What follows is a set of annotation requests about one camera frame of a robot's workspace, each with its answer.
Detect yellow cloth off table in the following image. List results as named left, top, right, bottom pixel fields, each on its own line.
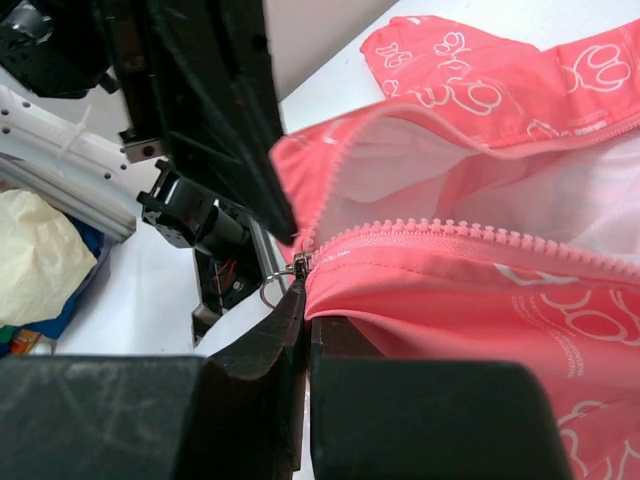
left=1, top=189, right=97, bottom=327

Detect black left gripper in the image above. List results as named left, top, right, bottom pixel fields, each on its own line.
left=91, top=1, right=298, bottom=245

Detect pink hooded kids jacket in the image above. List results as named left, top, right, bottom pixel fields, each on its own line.
left=271, top=15, right=639, bottom=479

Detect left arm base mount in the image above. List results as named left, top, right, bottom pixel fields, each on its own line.
left=137, top=160, right=277, bottom=342

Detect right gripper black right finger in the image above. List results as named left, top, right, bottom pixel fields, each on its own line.
left=310, top=317, right=571, bottom=479

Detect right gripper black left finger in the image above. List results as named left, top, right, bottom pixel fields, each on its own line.
left=1, top=280, right=305, bottom=479

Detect aluminium rail right edge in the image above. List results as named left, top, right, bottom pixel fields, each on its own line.
left=1, top=153, right=136, bottom=243

